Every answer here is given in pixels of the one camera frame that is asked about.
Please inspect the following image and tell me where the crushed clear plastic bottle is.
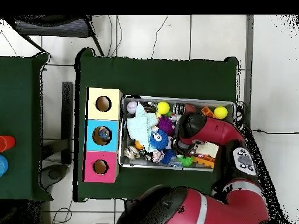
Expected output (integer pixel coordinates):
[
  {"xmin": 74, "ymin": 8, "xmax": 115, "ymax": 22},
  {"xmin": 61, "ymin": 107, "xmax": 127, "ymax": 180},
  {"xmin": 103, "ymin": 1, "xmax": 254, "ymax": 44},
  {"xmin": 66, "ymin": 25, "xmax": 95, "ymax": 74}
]
[
  {"xmin": 98, "ymin": 129, "xmax": 110, "ymax": 141},
  {"xmin": 169, "ymin": 156, "xmax": 184, "ymax": 168}
]

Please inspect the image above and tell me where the cream waffle cloth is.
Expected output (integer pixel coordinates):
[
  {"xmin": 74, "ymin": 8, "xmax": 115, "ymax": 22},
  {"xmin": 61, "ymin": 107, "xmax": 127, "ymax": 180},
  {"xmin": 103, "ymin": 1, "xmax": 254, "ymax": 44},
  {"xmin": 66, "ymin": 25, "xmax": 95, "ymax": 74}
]
[{"xmin": 200, "ymin": 142, "xmax": 220, "ymax": 159}]

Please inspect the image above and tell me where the shallow clear mesh bin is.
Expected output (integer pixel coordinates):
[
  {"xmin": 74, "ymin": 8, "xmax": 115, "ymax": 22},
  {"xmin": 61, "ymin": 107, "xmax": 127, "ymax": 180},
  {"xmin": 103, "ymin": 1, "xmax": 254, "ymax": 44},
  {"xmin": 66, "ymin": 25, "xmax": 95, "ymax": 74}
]
[{"xmin": 118, "ymin": 94, "xmax": 236, "ymax": 173}]

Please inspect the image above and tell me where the wooden box with three holes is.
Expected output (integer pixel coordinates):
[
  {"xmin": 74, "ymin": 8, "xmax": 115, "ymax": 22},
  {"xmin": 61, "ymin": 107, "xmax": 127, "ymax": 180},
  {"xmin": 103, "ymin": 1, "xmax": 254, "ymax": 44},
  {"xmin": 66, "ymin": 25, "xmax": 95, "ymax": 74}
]
[{"xmin": 82, "ymin": 87, "xmax": 123, "ymax": 184}]

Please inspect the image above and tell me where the mint green waffle cloth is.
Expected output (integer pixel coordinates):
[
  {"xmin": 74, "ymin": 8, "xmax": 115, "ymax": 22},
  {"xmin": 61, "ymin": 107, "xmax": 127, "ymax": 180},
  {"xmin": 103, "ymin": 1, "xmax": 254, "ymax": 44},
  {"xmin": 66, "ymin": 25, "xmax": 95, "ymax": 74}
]
[{"xmin": 126, "ymin": 102, "xmax": 159, "ymax": 150}]

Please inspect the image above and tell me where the purple spiky ball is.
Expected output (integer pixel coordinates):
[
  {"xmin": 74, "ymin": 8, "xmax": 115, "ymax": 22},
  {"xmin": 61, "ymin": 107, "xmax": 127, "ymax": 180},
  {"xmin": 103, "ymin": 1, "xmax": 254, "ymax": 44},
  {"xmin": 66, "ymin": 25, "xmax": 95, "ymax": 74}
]
[{"xmin": 157, "ymin": 115, "xmax": 175, "ymax": 137}]

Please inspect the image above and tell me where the yellow ball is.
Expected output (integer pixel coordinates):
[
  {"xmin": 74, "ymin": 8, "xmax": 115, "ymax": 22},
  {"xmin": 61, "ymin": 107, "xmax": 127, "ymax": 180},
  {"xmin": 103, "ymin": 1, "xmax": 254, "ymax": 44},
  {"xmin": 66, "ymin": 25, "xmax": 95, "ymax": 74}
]
[
  {"xmin": 213, "ymin": 106, "xmax": 228, "ymax": 120},
  {"xmin": 157, "ymin": 101, "xmax": 171, "ymax": 116}
]

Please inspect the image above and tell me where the blue spiky toy with eyes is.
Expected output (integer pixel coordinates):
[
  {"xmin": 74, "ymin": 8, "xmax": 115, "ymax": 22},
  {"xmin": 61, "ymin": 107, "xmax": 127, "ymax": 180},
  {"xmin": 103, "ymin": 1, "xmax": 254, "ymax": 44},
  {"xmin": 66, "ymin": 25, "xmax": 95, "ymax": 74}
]
[{"xmin": 149, "ymin": 128, "xmax": 169, "ymax": 151}]

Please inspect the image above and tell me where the white toy baseball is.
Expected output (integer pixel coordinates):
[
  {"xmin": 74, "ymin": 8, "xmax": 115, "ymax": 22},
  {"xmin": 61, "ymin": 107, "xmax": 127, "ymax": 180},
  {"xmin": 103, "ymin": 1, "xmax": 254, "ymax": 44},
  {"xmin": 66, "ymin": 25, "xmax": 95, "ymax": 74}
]
[{"xmin": 126, "ymin": 100, "xmax": 138, "ymax": 115}]

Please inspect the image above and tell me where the dark green tablecloth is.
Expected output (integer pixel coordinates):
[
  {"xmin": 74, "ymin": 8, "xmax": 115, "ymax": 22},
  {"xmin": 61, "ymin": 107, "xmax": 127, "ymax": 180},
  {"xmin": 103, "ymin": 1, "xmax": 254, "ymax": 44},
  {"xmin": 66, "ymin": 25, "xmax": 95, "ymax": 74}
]
[{"xmin": 74, "ymin": 47, "xmax": 239, "ymax": 203}]

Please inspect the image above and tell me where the green spiky toy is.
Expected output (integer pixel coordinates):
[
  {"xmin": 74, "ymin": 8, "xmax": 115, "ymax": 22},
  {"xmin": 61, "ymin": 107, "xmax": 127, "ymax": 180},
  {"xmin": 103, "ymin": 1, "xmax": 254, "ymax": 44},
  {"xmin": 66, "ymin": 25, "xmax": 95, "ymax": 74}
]
[{"xmin": 176, "ymin": 155, "xmax": 195, "ymax": 167}]

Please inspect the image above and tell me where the long orange toy brick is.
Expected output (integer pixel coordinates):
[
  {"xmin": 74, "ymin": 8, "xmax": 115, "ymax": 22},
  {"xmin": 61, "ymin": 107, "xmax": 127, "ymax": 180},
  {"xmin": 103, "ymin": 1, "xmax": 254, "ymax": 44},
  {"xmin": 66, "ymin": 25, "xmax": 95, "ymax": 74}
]
[{"xmin": 201, "ymin": 106, "xmax": 217, "ymax": 118}]

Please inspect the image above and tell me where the orange toy tray block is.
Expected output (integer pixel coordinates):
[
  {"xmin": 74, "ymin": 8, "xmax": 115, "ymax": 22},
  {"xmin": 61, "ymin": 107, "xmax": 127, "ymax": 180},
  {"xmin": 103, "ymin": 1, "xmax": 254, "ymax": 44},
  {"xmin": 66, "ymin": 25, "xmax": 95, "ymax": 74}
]
[{"xmin": 193, "ymin": 155, "xmax": 215, "ymax": 169}]

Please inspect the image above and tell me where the grey stand foot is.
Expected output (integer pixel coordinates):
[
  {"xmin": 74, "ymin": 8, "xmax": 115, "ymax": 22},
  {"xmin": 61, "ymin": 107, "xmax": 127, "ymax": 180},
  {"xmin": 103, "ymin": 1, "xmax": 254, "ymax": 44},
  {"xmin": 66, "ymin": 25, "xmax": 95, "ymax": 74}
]
[{"xmin": 40, "ymin": 163, "xmax": 69, "ymax": 190}]

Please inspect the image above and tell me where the dark green side table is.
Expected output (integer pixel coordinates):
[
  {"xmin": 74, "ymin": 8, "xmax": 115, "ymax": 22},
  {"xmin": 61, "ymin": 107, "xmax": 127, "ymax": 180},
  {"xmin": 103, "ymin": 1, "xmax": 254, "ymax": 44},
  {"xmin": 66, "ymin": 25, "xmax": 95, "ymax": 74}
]
[{"xmin": 0, "ymin": 52, "xmax": 53, "ymax": 202}]

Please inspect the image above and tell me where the dark chair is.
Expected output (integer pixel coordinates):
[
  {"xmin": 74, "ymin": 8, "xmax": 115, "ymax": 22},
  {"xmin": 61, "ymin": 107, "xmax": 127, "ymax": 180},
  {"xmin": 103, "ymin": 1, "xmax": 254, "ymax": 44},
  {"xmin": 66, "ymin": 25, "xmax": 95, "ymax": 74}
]
[{"xmin": 9, "ymin": 15, "xmax": 105, "ymax": 57}]

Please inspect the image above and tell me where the red plastic cup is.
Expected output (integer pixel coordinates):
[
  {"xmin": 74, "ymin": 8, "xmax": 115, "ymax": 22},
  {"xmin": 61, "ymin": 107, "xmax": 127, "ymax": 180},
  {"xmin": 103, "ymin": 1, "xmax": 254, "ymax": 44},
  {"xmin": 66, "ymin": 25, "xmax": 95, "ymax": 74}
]
[{"xmin": 0, "ymin": 135, "xmax": 16, "ymax": 153}]

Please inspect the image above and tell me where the blue plastic cup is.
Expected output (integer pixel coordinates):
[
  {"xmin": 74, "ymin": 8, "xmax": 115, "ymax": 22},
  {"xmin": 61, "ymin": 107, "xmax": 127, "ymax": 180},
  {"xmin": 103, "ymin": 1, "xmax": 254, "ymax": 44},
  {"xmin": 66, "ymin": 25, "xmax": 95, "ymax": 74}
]
[{"xmin": 0, "ymin": 155, "xmax": 9, "ymax": 177}]

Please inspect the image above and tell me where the black camera stand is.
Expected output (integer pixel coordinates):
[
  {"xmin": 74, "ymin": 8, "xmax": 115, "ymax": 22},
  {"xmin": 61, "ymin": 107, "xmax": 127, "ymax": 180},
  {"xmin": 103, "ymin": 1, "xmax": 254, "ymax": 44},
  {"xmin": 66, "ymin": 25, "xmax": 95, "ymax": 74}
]
[{"xmin": 41, "ymin": 81, "xmax": 74, "ymax": 165}]

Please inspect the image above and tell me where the black power cable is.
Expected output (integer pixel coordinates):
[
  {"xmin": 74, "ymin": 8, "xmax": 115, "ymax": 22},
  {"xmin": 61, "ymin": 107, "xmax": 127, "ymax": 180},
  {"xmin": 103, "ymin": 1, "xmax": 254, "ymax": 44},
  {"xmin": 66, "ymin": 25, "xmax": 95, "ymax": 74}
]
[{"xmin": 251, "ymin": 128, "xmax": 299, "ymax": 137}]

